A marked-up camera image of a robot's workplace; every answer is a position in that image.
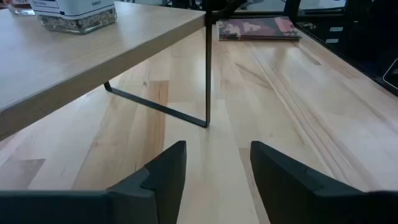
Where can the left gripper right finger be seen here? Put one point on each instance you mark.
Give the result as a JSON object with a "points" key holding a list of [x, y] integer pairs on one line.
{"points": [[295, 193]]}

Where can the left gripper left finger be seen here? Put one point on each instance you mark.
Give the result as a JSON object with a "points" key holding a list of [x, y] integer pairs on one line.
{"points": [[140, 202]]}

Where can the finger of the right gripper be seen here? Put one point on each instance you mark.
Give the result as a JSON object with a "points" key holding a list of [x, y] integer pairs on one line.
{"points": [[231, 7]]}

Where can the white lid spice jar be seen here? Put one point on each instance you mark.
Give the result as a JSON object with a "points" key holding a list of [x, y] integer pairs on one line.
{"points": [[74, 9]]}

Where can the small glass spice jar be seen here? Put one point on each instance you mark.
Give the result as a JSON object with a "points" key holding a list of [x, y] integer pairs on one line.
{"points": [[20, 7]]}

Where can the landscape cover book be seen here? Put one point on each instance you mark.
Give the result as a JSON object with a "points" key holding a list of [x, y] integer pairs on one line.
{"points": [[258, 28]]}

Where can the wooden shelf black metal frame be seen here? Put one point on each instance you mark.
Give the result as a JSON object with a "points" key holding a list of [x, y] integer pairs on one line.
{"points": [[77, 68]]}

